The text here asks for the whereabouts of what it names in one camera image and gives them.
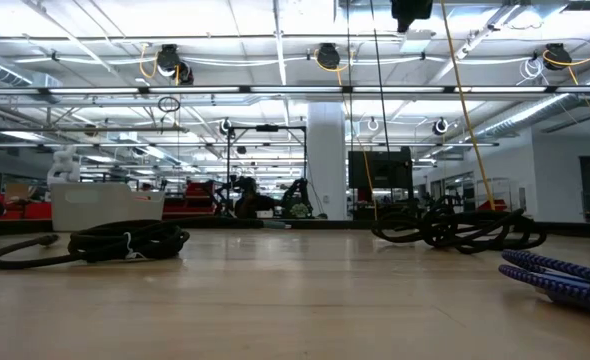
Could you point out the black background robot station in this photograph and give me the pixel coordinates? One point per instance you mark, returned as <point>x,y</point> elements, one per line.
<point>267,197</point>

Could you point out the white square column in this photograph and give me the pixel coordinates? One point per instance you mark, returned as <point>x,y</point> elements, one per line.
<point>326,160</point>

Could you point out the black monitor on stand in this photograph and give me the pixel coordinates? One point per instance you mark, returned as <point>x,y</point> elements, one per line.
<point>381,170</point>

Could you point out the long ceiling light bar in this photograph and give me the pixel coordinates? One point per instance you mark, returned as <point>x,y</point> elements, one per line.
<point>295,90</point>

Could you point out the red tool cart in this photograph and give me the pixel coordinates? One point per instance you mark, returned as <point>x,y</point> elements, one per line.
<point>190,197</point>

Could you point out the white plastic bin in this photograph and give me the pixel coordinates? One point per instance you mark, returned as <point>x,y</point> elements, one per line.
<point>100,207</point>

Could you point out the white humanoid robot figure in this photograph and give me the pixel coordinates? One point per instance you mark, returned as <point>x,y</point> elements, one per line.
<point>64,165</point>

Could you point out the red low furniture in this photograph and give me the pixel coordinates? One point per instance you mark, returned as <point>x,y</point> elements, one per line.
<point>25,210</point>

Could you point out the black overhead camera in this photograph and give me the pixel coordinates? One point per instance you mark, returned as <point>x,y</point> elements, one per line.
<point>411,12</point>

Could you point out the silver ventilation duct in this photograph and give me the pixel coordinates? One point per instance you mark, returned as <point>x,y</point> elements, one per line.
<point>535,112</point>

